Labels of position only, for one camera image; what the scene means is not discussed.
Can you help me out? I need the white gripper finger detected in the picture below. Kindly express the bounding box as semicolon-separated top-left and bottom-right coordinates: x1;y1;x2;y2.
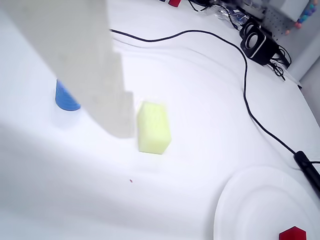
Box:
0;0;136;140

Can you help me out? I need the yellow foam block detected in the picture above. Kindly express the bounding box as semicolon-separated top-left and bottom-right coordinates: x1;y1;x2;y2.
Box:
136;100;173;155

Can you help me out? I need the red hexagonal block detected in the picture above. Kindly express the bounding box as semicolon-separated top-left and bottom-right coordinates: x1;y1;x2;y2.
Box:
278;225;308;240

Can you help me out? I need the blue ribbed cup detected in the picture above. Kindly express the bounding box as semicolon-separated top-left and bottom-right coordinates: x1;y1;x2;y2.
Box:
54;78;82;112

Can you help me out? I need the clear plastic bag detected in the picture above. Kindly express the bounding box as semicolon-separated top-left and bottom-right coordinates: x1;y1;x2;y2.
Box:
214;4;251;29

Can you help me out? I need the black desktop speaker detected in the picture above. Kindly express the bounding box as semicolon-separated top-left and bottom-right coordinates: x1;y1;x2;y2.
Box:
239;21;281;67

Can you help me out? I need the white pegboard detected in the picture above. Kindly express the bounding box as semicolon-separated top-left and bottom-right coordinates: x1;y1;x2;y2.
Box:
259;6;302;50

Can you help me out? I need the white box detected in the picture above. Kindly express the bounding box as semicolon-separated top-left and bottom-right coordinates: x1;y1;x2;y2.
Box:
277;0;311;23

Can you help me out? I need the white paper plate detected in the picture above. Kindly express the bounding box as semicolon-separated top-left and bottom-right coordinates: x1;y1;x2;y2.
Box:
213;166;320;240

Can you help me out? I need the black cable bundle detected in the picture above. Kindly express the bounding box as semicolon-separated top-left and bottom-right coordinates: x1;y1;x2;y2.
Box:
187;0;227;13

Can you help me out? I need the long black cable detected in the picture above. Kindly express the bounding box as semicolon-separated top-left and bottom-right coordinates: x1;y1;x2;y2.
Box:
109;28;300;155

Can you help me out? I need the tangled black speaker cable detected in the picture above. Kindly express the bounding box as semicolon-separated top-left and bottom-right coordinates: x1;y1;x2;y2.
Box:
268;45;293;82

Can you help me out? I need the string of coloured beads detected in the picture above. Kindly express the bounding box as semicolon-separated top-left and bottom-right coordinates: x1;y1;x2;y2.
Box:
284;1;318;36

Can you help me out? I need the black inline cable switch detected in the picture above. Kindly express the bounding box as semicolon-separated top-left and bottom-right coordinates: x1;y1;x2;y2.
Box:
293;150;320;200

